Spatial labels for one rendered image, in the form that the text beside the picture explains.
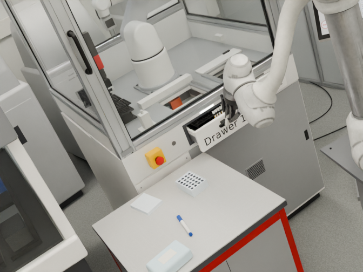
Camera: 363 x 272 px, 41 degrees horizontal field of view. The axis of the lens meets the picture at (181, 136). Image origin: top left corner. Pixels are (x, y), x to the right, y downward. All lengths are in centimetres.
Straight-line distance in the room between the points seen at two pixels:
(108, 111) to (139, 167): 31
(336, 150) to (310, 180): 85
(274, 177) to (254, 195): 74
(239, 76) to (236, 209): 51
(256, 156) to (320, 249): 60
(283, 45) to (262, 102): 21
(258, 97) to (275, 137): 88
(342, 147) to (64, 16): 120
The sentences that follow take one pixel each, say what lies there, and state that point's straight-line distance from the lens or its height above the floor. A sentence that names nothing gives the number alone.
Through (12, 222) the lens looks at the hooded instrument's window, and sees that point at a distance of 184.
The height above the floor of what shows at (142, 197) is 78.
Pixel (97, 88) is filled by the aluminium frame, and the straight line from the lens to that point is 202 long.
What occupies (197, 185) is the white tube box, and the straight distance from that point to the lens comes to 205.
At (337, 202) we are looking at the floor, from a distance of 300.
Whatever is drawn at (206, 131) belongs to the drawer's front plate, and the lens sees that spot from 218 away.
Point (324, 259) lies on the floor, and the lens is 270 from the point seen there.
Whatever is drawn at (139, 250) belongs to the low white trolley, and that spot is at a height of 76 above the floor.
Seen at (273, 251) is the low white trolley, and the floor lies 57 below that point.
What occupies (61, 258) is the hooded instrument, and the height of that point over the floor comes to 86.
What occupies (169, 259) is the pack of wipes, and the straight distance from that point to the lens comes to 177.
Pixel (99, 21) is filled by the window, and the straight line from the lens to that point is 200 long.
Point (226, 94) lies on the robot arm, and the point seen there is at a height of 112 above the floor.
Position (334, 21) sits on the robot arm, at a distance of 151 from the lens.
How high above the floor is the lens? 197
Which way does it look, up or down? 29 degrees down
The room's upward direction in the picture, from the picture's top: 22 degrees counter-clockwise
